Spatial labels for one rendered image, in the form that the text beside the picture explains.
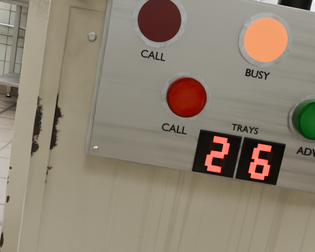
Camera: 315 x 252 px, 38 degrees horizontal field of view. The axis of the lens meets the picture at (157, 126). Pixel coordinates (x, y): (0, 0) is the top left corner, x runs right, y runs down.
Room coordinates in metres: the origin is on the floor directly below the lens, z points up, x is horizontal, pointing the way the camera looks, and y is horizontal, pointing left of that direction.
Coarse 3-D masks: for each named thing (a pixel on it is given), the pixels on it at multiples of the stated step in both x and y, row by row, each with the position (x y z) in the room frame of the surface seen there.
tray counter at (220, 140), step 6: (216, 138) 0.35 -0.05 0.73; (222, 138) 0.35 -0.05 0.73; (210, 144) 0.35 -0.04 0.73; (228, 144) 0.35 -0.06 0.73; (210, 150) 0.35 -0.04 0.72; (222, 150) 0.35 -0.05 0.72; (210, 156) 0.35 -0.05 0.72; (216, 156) 0.35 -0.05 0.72; (222, 156) 0.35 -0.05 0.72; (210, 162) 0.35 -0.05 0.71; (222, 162) 0.35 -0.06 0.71; (210, 168) 0.35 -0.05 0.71; (216, 168) 0.35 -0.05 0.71
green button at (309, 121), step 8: (304, 104) 0.35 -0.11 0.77; (312, 104) 0.35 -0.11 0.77; (296, 112) 0.35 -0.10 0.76; (304, 112) 0.34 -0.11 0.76; (312, 112) 0.34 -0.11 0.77; (296, 120) 0.35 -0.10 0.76; (304, 120) 0.34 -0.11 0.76; (312, 120) 0.34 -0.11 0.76; (296, 128) 0.35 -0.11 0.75; (304, 128) 0.34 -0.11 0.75; (312, 128) 0.34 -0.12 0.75; (304, 136) 0.35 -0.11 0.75; (312, 136) 0.34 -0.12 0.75
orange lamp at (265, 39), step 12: (252, 24) 0.35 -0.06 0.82; (264, 24) 0.35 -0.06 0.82; (276, 24) 0.35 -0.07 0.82; (252, 36) 0.35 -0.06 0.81; (264, 36) 0.35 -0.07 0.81; (276, 36) 0.35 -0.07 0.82; (252, 48) 0.35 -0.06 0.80; (264, 48) 0.35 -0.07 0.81; (276, 48) 0.35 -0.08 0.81; (264, 60) 0.35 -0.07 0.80
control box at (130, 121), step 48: (144, 0) 0.34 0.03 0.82; (192, 0) 0.35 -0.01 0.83; (240, 0) 0.35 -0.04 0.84; (144, 48) 0.35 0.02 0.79; (192, 48) 0.35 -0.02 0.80; (240, 48) 0.35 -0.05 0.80; (288, 48) 0.35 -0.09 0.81; (96, 96) 0.35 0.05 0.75; (144, 96) 0.35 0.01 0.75; (240, 96) 0.35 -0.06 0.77; (288, 96) 0.35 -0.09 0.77; (96, 144) 0.34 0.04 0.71; (144, 144) 0.35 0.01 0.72; (192, 144) 0.35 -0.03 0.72; (240, 144) 0.35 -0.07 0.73; (288, 144) 0.35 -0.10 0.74
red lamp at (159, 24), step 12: (156, 0) 0.34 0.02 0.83; (168, 0) 0.34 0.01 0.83; (144, 12) 0.34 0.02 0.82; (156, 12) 0.34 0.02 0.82; (168, 12) 0.34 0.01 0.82; (144, 24) 0.34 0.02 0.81; (156, 24) 0.34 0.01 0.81; (168, 24) 0.34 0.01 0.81; (180, 24) 0.34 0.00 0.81; (156, 36) 0.34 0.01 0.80; (168, 36) 0.34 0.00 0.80
